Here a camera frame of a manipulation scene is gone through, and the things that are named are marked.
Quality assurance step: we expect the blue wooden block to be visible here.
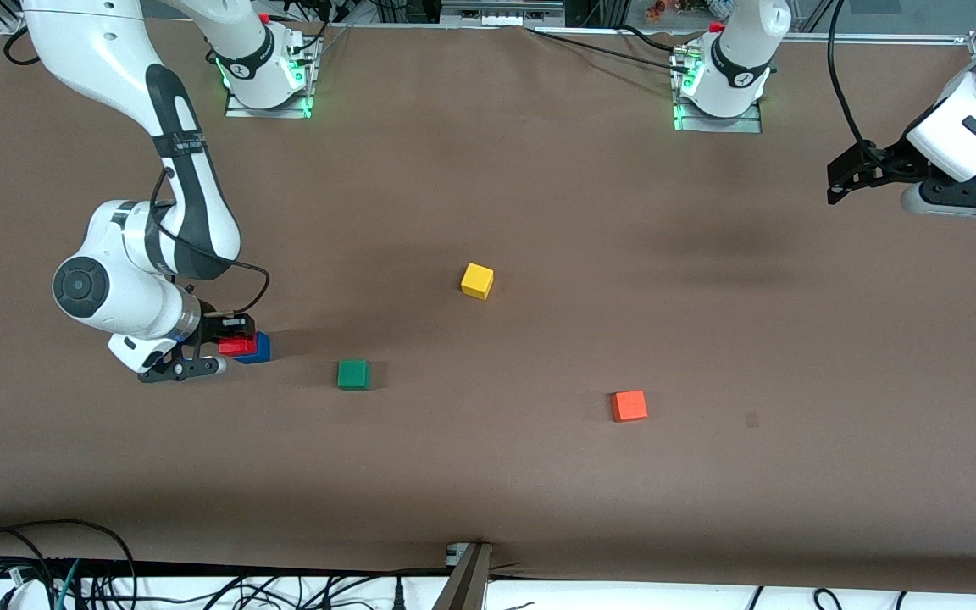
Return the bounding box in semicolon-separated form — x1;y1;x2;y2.
234;331;272;365

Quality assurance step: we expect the yellow wooden block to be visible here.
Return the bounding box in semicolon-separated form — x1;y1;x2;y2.
460;263;495;301

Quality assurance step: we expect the orange wooden block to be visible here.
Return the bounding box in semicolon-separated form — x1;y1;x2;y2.
611;390;649;423

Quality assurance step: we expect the brown table cover sheet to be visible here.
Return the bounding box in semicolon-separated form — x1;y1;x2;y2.
0;13;976;594

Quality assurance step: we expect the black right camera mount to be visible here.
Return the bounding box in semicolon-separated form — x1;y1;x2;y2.
138;339;209;384

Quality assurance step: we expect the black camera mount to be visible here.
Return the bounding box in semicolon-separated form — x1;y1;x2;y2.
138;339;209;384
920;144;976;213

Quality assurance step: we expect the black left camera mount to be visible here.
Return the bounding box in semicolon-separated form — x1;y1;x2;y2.
920;144;976;213

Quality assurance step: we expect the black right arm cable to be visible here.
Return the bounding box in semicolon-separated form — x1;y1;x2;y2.
3;34;271;316

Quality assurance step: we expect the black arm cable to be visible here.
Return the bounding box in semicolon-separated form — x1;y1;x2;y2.
827;0;879;158
3;34;271;316

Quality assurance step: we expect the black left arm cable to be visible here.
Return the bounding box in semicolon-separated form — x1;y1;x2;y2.
827;0;879;158

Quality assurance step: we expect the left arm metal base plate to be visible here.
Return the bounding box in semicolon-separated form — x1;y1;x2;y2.
673;42;764;134

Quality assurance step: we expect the aluminium frame rail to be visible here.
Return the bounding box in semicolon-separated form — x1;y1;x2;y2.
759;32;976;43

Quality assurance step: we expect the black looped floor cable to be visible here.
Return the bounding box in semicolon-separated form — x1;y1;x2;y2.
0;518;140;610

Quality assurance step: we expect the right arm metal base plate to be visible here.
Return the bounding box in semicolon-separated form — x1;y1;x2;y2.
224;38;319;119

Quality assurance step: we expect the short black table cable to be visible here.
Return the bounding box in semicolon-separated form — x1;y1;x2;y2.
615;24;688;56

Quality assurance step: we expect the green cable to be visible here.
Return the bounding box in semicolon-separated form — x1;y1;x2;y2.
54;559;82;610

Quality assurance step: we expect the long black table cable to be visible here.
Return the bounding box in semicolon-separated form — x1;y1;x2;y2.
530;28;684;73

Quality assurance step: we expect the metal support post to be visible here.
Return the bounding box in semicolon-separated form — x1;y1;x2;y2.
431;542;494;610

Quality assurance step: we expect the grey metal rail fixture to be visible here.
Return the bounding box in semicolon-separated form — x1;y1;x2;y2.
440;0;567;28

